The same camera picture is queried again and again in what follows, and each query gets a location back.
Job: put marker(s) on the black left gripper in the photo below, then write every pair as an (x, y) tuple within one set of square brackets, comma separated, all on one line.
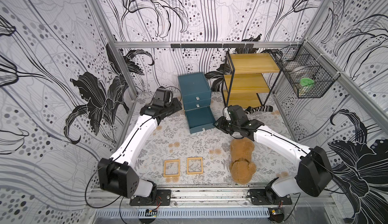
[(177, 107)]

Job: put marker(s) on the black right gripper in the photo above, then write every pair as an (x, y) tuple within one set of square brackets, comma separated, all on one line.
[(221, 124)]

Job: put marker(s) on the teal yellow drawer cabinet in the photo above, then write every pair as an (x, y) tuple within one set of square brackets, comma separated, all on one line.
[(196, 97)]

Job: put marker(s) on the yellow square brooch box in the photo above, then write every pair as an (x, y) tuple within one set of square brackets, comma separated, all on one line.
[(195, 166), (171, 168)]

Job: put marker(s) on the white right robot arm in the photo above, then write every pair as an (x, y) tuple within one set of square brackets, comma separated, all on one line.
[(314, 170)]

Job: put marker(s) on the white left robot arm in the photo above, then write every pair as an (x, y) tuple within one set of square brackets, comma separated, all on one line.
[(116, 174)]

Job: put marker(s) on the black white striped sock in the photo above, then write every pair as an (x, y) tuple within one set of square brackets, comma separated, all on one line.
[(252, 110)]

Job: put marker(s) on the wooden black-framed shelf rack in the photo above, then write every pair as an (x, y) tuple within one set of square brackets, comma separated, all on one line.
[(243, 78)]

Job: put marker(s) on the brown teddy bear plush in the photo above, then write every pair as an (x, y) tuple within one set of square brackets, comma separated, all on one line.
[(242, 168)]

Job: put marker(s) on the green lidded cup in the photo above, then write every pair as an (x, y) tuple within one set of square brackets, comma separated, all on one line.
[(305, 85)]

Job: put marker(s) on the white bowl in basket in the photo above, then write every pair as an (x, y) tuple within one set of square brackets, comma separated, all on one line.
[(300, 71)]

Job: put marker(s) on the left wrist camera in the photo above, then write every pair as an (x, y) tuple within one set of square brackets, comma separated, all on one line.
[(162, 97)]

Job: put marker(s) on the black wall hook bar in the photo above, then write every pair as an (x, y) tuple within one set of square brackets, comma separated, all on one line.
[(209, 45)]

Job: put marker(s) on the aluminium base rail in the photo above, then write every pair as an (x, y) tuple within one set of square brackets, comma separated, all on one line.
[(194, 196)]

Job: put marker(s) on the black wire wall basket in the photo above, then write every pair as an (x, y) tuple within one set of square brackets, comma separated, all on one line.
[(293, 56)]

